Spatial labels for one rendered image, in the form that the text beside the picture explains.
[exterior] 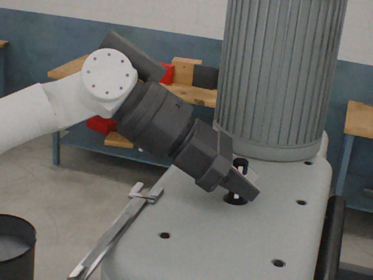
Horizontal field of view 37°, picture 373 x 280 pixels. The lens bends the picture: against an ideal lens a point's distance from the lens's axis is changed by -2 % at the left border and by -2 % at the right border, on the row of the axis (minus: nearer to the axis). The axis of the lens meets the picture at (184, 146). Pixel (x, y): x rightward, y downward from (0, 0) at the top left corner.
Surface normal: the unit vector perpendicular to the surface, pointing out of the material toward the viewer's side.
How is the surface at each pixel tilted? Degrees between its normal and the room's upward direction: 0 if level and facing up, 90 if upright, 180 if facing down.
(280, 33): 90
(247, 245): 0
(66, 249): 0
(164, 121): 67
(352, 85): 90
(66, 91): 61
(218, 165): 52
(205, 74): 90
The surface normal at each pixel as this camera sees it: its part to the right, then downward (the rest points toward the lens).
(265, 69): -0.35, 0.34
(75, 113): 0.26, -0.09
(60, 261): 0.09, -0.92
